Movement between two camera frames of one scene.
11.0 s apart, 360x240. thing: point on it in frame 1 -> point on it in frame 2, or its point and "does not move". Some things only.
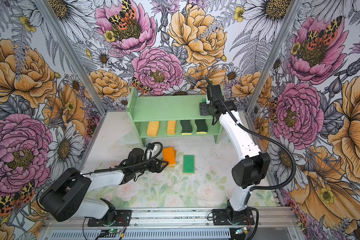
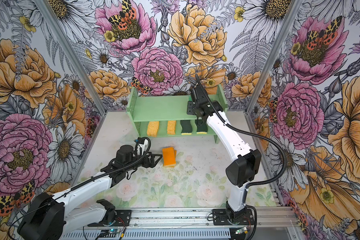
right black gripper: x=203 y=110 -> x=190 y=107
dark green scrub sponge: x=187 y=128 does not move
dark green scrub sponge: x=202 y=128 does not move
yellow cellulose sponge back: x=152 y=128 does not move
